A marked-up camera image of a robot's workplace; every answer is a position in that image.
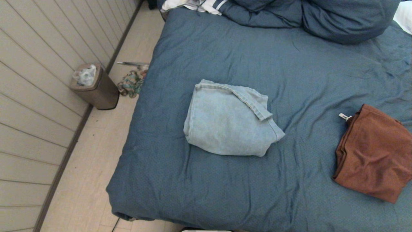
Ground light blue denim shorts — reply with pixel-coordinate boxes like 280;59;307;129
183;79;286;157

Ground rust brown shorts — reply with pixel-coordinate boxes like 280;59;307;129
332;104;412;204

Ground multicoloured cloth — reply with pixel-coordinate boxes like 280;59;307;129
117;69;148;98

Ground silver metal object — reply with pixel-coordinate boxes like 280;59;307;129
117;61;149;70

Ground blue bed cover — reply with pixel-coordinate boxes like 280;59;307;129
106;0;412;232

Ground brown metal trash bin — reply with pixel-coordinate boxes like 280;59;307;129
70;63;120;110

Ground white striped garment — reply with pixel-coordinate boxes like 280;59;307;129
160;0;229;16

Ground crumpled blue blanket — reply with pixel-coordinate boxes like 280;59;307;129
221;0;304;28

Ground clear plastic bin liner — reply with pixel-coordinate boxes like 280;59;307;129
72;64;97;86

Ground blue pillow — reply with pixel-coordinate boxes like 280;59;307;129
302;0;401;44

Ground white pillow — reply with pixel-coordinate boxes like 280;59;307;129
393;1;412;35

